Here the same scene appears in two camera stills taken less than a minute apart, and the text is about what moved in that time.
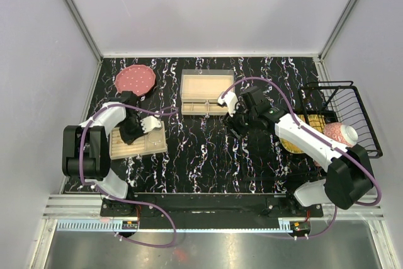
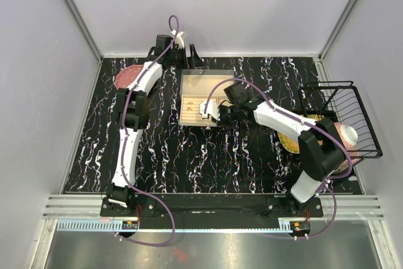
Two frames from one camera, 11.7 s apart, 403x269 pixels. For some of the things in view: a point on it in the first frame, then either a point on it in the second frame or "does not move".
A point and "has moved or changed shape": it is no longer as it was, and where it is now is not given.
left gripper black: x=129 y=138 -> x=195 y=62
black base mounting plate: x=208 y=211 does not move
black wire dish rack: x=337 y=102 does not move
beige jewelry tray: x=154 y=142 -> x=189 y=110
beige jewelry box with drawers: x=201 y=89 has moved or changed shape
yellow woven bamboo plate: x=317 y=121 does not move
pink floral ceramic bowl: x=345 y=133 does not move
